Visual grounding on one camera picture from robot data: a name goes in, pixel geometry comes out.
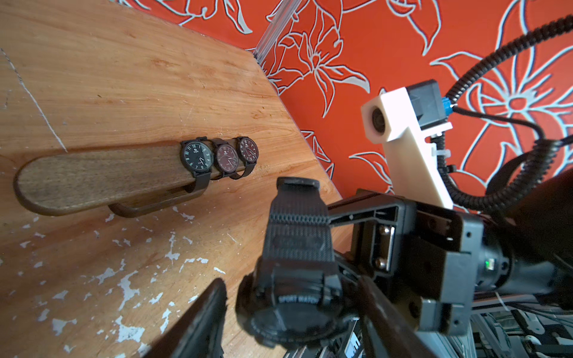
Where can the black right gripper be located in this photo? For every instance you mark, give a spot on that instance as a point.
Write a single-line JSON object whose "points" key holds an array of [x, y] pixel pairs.
{"points": [[423, 258]]}

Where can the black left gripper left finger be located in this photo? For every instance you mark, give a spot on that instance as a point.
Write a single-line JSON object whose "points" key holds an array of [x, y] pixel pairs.
{"points": [[198, 333]]}

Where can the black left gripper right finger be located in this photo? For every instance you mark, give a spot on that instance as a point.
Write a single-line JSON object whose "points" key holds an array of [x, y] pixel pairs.
{"points": [[384, 326]]}

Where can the black digital square watch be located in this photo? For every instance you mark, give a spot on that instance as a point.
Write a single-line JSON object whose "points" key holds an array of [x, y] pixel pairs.
{"points": [[294, 297]]}

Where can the dark wooden watch stand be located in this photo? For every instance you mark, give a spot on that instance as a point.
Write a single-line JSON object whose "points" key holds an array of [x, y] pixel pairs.
{"points": [[132, 181]]}

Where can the black slim round watch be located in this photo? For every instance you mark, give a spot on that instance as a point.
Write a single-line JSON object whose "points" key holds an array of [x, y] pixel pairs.
{"points": [[226, 158]]}

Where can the black watch dark red dial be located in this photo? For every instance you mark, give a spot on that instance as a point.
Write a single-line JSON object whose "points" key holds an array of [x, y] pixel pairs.
{"points": [[197, 158]]}

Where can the black watch placed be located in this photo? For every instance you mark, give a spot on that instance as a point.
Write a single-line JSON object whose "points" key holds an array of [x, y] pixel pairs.
{"points": [[248, 152]]}

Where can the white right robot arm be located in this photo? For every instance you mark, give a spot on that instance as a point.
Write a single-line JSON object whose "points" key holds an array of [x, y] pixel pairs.
{"points": [[527, 234]]}

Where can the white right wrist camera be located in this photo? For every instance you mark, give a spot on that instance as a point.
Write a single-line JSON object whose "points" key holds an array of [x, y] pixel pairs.
{"points": [[402, 121]]}

